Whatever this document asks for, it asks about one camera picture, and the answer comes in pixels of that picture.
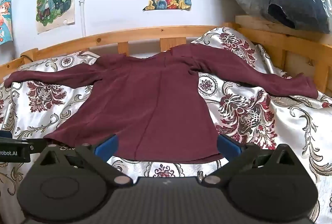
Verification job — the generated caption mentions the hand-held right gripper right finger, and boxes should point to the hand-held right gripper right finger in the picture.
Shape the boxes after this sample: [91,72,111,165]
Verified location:
[198,133,297,186]

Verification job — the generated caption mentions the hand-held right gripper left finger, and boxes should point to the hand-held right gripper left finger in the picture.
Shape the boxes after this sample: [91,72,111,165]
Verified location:
[39,134,133,186]

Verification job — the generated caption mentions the maroon long-sleeved shirt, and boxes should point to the maroon long-sleeved shirt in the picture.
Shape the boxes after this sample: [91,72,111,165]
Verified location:
[5,44,319,164]

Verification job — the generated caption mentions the white floral printed blanket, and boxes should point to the white floral printed blanket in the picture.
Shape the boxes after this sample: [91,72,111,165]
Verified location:
[0,27,332,224]

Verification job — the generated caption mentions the blue-edged cartoon wall poster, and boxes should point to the blue-edged cartoon wall poster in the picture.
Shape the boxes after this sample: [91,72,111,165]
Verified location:
[0,0,13,46]

